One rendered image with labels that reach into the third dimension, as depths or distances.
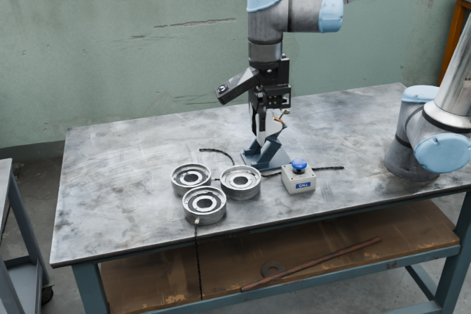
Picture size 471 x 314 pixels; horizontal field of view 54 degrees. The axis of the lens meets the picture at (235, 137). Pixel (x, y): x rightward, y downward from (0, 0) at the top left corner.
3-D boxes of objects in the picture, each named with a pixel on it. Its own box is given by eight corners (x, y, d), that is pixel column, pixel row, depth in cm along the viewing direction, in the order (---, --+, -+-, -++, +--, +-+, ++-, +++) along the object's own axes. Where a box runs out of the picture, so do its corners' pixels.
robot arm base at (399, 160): (420, 146, 135) (427, 116, 130) (453, 175, 123) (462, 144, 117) (373, 154, 132) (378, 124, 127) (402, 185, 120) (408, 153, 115)
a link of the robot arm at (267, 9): (288, -9, 89) (244, -9, 90) (287, 45, 95) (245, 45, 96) (288, -19, 96) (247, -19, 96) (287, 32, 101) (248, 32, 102)
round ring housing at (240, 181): (236, 207, 114) (236, 195, 112) (212, 187, 121) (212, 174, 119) (269, 191, 119) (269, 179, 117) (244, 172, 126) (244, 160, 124)
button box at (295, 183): (289, 195, 118) (290, 179, 115) (280, 179, 123) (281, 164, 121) (319, 190, 119) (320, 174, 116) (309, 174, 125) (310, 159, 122)
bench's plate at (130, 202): (51, 270, 101) (49, 263, 100) (68, 133, 151) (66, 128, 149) (518, 179, 124) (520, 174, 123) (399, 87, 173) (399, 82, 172)
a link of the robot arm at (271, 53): (253, 47, 95) (242, 33, 101) (253, 67, 97) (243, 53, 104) (287, 43, 96) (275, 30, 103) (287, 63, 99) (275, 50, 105)
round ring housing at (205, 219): (193, 195, 118) (191, 183, 116) (231, 202, 116) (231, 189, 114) (176, 223, 110) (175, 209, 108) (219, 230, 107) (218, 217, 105)
